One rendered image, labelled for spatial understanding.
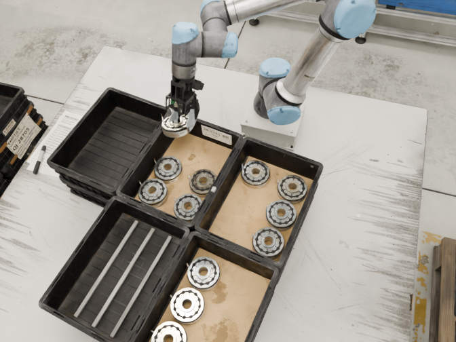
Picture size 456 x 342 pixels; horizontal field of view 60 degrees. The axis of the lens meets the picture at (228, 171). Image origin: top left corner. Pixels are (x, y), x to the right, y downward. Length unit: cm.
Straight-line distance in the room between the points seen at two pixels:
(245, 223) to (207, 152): 33
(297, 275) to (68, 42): 267
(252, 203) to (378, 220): 49
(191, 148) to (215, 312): 62
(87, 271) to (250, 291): 53
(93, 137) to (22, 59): 194
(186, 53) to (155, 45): 207
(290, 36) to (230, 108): 154
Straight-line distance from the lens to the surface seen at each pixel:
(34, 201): 177
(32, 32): 375
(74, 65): 330
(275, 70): 150
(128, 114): 170
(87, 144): 166
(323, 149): 170
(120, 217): 145
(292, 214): 136
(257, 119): 164
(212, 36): 121
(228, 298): 129
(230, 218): 138
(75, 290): 141
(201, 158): 151
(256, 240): 132
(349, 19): 120
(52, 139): 191
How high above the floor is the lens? 208
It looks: 59 degrees down
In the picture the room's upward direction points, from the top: 5 degrees counter-clockwise
